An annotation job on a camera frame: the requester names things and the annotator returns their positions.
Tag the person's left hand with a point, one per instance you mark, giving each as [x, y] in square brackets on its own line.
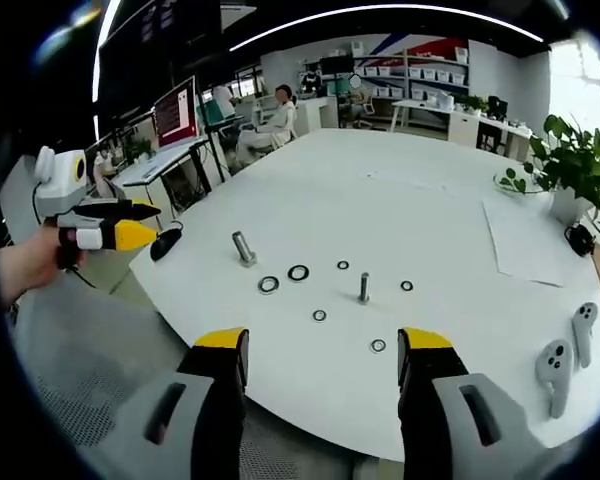
[30, 262]

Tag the computer monitor red screen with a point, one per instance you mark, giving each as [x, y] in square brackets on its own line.
[176, 115]

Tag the white low cabinet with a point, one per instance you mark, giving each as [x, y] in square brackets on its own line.
[485, 132]

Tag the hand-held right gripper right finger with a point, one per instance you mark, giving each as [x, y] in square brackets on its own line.
[430, 400]

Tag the large steel threaded stud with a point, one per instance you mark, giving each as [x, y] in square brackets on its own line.
[243, 249]

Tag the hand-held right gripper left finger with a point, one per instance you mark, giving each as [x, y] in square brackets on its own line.
[215, 400]

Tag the grey handheld controller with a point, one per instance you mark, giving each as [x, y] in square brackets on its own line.
[582, 335]
[557, 372]

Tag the large dark wall display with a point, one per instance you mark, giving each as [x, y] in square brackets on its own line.
[145, 45]

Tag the small steel threaded stud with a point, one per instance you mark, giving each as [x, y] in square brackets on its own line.
[363, 287]

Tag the black computer mouse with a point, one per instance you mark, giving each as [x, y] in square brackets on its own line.
[162, 244]

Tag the green potted plant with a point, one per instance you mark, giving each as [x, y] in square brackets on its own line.
[577, 160]

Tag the shelf with white bins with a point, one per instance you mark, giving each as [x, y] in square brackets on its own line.
[410, 72]

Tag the large black steel washer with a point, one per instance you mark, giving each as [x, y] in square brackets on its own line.
[268, 284]

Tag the glass bowl with plant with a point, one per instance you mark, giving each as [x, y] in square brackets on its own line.
[517, 182]

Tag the white paper sheet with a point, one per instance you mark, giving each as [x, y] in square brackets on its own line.
[525, 245]

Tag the white standing desk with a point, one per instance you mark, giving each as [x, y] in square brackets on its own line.
[155, 167]

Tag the ceiling light strip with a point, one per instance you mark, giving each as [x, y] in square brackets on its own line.
[380, 17]

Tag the white side table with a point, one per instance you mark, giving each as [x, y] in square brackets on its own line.
[422, 107]

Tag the small steel washer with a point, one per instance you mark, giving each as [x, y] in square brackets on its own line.
[343, 264]
[406, 285]
[378, 345]
[319, 315]

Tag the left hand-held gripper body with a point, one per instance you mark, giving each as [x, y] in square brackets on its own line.
[60, 182]

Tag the small black device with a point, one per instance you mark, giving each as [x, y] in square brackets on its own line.
[580, 239]

